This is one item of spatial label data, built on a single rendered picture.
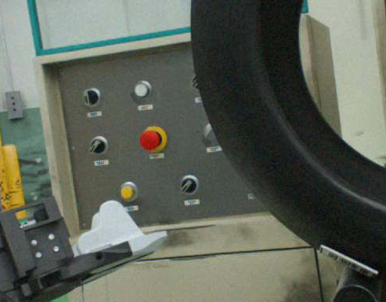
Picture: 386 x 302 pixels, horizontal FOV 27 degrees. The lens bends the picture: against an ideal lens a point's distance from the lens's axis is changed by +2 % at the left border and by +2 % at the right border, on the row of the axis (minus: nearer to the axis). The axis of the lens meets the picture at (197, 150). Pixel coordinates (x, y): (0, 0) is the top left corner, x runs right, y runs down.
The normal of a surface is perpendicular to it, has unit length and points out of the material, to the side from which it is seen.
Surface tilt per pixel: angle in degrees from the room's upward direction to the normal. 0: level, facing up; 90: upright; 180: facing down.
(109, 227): 69
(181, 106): 90
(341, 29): 90
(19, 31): 90
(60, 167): 90
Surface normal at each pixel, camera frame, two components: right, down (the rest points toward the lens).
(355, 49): 0.11, 0.04
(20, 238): 0.31, -0.35
